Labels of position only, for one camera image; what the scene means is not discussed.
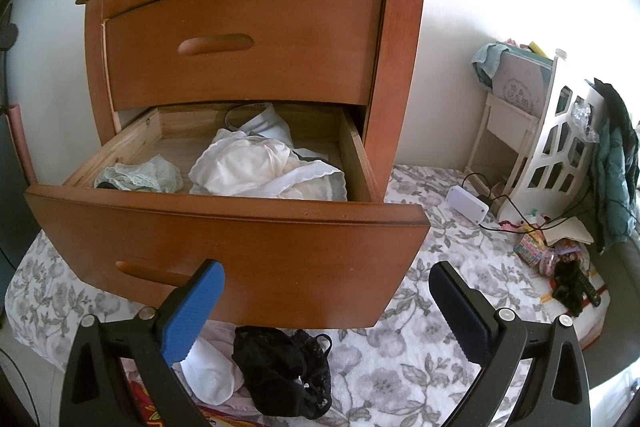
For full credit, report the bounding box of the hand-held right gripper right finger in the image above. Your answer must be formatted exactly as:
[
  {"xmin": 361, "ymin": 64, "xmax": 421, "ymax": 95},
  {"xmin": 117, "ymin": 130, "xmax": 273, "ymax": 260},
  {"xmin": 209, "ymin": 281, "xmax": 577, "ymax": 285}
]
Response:
[{"xmin": 429, "ymin": 260, "xmax": 591, "ymax": 427}]

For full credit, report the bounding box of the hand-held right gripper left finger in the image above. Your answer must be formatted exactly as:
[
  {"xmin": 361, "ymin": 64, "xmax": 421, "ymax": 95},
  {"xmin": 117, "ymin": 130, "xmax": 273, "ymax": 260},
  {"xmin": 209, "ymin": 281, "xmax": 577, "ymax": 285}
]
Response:
[{"xmin": 60, "ymin": 258, "xmax": 226, "ymax": 427}]

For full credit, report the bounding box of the long white sock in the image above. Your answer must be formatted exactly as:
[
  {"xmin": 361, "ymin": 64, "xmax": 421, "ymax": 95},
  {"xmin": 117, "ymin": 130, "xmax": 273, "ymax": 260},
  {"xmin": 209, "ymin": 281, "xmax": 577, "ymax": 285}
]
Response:
[{"xmin": 180, "ymin": 337, "xmax": 246, "ymax": 405}]

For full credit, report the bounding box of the wooden nightstand drawer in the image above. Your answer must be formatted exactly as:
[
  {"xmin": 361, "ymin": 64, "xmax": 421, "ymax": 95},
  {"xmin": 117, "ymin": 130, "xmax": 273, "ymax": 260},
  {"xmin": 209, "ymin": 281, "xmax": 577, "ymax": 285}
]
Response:
[
  {"xmin": 24, "ymin": 103, "xmax": 432, "ymax": 328},
  {"xmin": 102, "ymin": 0, "xmax": 386, "ymax": 112}
]

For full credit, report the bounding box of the white scalloped underwear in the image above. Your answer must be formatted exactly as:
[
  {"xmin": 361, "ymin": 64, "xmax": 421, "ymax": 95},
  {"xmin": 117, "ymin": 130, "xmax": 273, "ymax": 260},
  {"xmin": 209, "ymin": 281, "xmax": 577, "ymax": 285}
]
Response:
[{"xmin": 189, "ymin": 128, "xmax": 348, "ymax": 200}]

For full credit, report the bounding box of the pale pink garment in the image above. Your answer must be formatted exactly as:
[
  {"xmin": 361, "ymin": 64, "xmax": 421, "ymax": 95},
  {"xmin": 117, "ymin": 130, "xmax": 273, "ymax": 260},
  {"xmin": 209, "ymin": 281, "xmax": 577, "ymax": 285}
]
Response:
[{"xmin": 120, "ymin": 322, "xmax": 251, "ymax": 414}]

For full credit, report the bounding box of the floral bedsheet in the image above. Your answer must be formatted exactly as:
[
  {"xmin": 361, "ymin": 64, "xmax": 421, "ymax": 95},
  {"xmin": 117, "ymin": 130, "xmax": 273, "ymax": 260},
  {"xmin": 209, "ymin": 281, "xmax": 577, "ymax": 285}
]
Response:
[{"xmin": 5, "ymin": 164, "xmax": 601, "ymax": 427}]

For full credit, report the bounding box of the colorful patterned box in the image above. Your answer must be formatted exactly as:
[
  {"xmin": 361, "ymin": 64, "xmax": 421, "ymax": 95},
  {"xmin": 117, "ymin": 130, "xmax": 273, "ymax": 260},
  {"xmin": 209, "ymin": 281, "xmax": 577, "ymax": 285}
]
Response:
[{"xmin": 514, "ymin": 232, "xmax": 548, "ymax": 265}]

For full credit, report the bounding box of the white rectangular device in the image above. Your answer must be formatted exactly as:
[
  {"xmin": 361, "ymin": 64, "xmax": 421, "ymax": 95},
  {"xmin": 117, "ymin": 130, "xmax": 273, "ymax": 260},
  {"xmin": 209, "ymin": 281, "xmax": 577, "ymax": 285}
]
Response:
[{"xmin": 446, "ymin": 185, "xmax": 490, "ymax": 223}]

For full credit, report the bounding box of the black lace underwear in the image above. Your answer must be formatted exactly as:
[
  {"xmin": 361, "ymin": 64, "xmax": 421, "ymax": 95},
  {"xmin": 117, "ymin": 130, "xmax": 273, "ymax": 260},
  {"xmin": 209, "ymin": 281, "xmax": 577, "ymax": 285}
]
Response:
[{"xmin": 232, "ymin": 326, "xmax": 335, "ymax": 420}]

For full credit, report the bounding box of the red floral blanket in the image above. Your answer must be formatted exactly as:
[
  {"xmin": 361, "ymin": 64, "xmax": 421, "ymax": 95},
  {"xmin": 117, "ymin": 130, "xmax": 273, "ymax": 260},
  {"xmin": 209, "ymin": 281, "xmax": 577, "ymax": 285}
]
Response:
[{"xmin": 127, "ymin": 377, "xmax": 271, "ymax": 427}]

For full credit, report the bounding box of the black toy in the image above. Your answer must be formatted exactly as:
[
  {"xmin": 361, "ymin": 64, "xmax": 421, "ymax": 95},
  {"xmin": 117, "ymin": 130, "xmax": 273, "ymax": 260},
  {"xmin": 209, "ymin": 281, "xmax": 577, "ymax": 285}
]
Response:
[{"xmin": 552, "ymin": 257, "xmax": 608, "ymax": 315}]

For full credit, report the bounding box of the white red-striped mat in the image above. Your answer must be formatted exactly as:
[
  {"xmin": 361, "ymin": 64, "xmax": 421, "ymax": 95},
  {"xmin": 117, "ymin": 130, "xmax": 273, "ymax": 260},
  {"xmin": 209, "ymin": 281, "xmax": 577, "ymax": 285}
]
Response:
[{"xmin": 540, "ymin": 267, "xmax": 613, "ymax": 348}]

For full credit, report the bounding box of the cream paper sheet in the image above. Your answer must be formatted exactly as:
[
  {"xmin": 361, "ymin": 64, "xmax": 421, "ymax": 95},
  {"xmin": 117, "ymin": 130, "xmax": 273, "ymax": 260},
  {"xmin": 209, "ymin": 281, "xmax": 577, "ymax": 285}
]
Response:
[{"xmin": 542, "ymin": 217, "xmax": 598, "ymax": 247}]

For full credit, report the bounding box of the mint lace underwear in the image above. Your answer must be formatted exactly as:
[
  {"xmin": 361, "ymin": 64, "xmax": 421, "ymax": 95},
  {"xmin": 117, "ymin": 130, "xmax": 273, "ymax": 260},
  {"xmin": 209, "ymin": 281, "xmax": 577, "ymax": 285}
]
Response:
[{"xmin": 95, "ymin": 157, "xmax": 185, "ymax": 194}]

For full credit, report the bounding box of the small white table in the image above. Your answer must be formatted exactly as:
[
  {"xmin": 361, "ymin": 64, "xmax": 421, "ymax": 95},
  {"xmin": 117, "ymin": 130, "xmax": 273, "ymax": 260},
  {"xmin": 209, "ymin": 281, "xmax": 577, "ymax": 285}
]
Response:
[{"xmin": 465, "ymin": 94, "xmax": 536, "ymax": 202}]

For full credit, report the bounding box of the white cutout board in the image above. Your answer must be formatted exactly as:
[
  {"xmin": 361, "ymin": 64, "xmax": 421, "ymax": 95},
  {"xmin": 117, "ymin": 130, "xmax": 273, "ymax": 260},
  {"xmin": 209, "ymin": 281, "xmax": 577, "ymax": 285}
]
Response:
[{"xmin": 492, "ymin": 49, "xmax": 608, "ymax": 220}]

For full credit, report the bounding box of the teal jacket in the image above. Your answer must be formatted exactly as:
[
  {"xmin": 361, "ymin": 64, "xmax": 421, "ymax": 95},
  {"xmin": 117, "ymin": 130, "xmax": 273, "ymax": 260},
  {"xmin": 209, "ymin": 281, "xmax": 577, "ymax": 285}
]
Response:
[
  {"xmin": 592, "ymin": 78, "xmax": 640, "ymax": 253},
  {"xmin": 595, "ymin": 107, "xmax": 637, "ymax": 243}
]

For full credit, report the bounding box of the clear plastic bag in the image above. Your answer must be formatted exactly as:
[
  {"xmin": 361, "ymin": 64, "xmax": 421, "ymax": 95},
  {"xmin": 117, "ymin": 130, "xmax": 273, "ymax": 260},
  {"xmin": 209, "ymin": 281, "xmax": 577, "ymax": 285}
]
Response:
[{"xmin": 570, "ymin": 99, "xmax": 601, "ymax": 142}]

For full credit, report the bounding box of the pale printed box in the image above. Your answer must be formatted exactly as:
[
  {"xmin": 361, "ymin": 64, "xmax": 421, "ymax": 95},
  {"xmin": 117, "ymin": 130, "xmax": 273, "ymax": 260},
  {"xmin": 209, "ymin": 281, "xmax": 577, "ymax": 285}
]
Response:
[{"xmin": 492, "ymin": 52, "xmax": 556, "ymax": 118}]

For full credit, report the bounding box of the dark panel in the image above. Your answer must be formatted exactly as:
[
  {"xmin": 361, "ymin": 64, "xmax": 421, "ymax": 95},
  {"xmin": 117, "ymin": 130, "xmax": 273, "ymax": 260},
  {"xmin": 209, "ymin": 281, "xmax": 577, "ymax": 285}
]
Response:
[{"xmin": 0, "ymin": 4, "xmax": 26, "ymax": 258}]

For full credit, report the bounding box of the teal cloth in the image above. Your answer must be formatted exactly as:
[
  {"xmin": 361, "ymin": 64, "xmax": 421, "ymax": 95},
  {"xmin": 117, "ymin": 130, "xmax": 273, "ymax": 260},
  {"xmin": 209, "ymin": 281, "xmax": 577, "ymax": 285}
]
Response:
[{"xmin": 472, "ymin": 43, "xmax": 511, "ymax": 90}]

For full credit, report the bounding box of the wooden nightstand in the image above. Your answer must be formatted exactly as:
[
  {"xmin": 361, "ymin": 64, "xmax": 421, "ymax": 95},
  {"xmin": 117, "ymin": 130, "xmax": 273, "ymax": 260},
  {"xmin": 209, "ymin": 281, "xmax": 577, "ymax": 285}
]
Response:
[{"xmin": 24, "ymin": 0, "xmax": 438, "ymax": 328}]

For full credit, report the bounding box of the black cable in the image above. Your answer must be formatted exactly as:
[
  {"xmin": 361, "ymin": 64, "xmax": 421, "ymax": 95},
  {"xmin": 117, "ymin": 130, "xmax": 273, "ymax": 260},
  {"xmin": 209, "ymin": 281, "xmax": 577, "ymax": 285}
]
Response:
[{"xmin": 462, "ymin": 172, "xmax": 601, "ymax": 233}]

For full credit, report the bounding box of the brown wooden post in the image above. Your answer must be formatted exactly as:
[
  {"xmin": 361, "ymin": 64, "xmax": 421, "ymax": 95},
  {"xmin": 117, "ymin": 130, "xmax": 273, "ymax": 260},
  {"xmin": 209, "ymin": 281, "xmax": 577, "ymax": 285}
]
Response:
[{"xmin": 7, "ymin": 104, "xmax": 37, "ymax": 185}]

